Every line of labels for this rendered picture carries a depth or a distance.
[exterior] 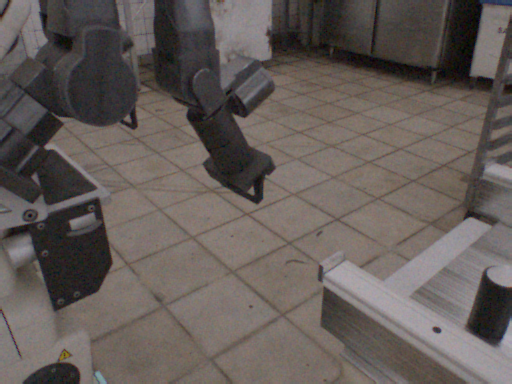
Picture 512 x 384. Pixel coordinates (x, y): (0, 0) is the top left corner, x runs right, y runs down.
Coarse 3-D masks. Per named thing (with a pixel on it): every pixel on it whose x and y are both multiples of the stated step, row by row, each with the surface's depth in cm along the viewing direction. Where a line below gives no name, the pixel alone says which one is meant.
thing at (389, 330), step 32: (352, 288) 36; (384, 288) 36; (320, 320) 40; (352, 320) 36; (384, 320) 33; (416, 320) 33; (384, 352) 35; (416, 352) 32; (448, 352) 30; (480, 352) 30
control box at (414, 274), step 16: (464, 224) 55; (480, 224) 55; (448, 240) 52; (464, 240) 52; (416, 256) 50; (432, 256) 49; (448, 256) 49; (400, 272) 47; (416, 272) 47; (432, 272) 47; (400, 288) 45; (416, 288) 45
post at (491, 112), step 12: (504, 48) 162; (504, 60) 163; (504, 72) 165; (504, 84) 169; (492, 96) 171; (492, 108) 172; (480, 144) 181; (480, 156) 182; (468, 192) 192; (468, 204) 193
